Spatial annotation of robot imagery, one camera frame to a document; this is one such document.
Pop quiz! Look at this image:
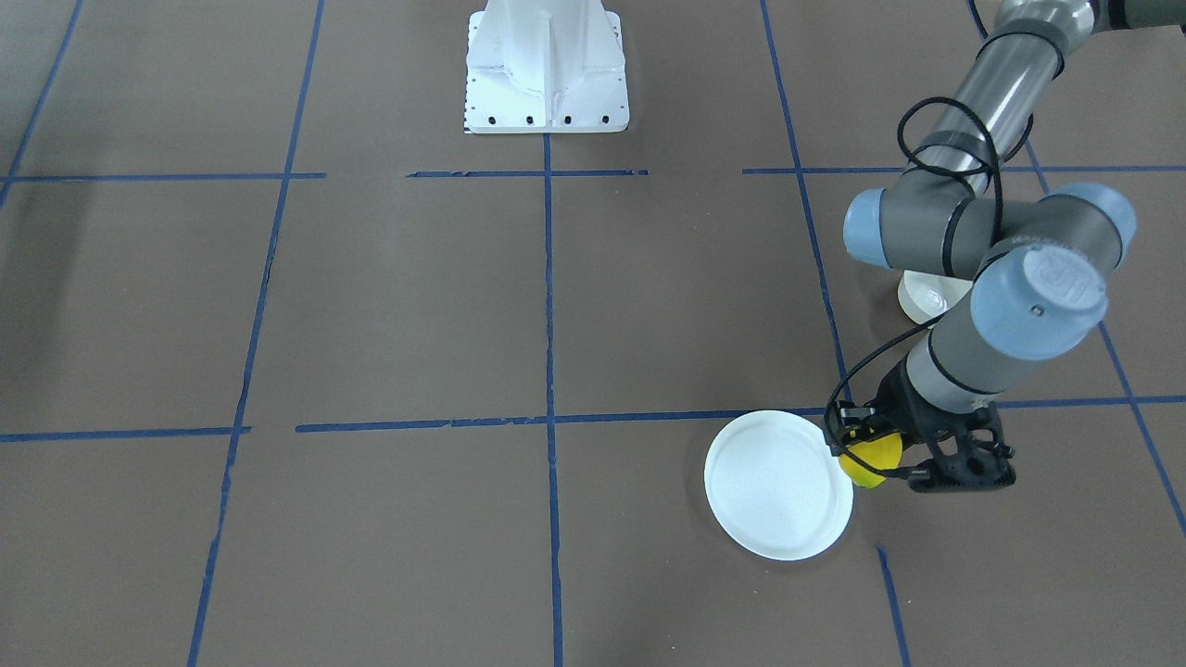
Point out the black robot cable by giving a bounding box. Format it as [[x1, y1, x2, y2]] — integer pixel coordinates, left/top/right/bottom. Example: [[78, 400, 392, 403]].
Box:
[[825, 95, 1035, 436]]

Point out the white bowl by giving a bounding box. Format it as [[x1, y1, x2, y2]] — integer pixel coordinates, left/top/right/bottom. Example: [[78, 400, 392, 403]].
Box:
[[897, 271, 973, 324]]

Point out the brown paper table cover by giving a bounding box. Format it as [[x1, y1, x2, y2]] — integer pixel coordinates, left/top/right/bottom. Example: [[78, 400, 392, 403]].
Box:
[[4, 1, 1182, 666]]

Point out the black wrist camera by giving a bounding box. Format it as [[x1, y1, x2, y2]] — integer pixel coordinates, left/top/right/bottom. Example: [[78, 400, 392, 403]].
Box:
[[916, 402, 1016, 494]]

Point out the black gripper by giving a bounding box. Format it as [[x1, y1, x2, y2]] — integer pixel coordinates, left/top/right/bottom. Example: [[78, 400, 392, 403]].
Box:
[[825, 360, 971, 491]]

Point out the white plate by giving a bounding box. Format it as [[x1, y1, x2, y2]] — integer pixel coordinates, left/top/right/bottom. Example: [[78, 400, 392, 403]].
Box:
[[703, 409, 854, 563]]

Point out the yellow lemon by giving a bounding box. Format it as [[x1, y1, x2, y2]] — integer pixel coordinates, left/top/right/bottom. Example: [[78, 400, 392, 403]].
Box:
[[839, 434, 903, 489]]

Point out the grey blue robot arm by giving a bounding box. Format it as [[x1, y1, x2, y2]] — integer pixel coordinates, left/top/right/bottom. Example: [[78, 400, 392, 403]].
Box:
[[825, 1, 1182, 493]]

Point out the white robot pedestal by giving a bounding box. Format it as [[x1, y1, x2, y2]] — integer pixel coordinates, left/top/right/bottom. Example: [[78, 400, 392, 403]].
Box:
[[463, 1, 631, 134]]

